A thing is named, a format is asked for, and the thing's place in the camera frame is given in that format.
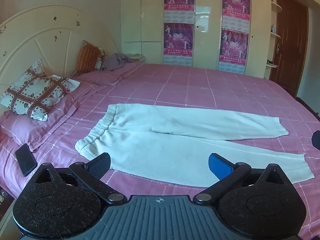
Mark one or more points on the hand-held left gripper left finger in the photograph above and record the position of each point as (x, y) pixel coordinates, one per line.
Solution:
(99, 165)

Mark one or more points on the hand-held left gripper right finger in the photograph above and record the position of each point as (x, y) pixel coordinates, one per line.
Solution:
(220, 166)

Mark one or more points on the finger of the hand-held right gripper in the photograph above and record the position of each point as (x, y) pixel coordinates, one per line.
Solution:
(316, 140)

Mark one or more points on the white pants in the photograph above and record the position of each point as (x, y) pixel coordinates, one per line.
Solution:
(175, 155)

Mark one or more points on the black smartphone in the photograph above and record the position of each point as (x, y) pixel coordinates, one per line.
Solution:
(25, 159)

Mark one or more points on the pink pillow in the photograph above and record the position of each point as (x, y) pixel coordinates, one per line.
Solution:
(30, 132)
(105, 76)

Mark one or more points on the heart patterned pillow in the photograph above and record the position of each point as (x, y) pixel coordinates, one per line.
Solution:
(35, 92)

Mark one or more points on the brown wooden door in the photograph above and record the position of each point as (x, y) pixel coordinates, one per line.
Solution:
(290, 42)

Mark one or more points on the grey purple crumpled cloth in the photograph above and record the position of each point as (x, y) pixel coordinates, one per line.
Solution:
(116, 61)

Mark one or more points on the floral cloth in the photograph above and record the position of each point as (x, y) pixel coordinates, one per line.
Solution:
(100, 58)

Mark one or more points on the orange striped pillow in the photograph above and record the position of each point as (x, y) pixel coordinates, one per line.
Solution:
(86, 57)

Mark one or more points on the cream corner shelves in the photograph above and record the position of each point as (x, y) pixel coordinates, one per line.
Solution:
(275, 33)

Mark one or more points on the stack of papers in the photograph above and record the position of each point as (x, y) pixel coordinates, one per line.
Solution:
(137, 57)

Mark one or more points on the small bottle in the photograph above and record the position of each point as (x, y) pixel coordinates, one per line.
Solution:
(273, 28)

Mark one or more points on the cream wardrobe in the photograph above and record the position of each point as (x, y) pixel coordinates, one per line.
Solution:
(207, 30)

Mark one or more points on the cream headboard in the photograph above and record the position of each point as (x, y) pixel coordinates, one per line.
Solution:
(50, 35)

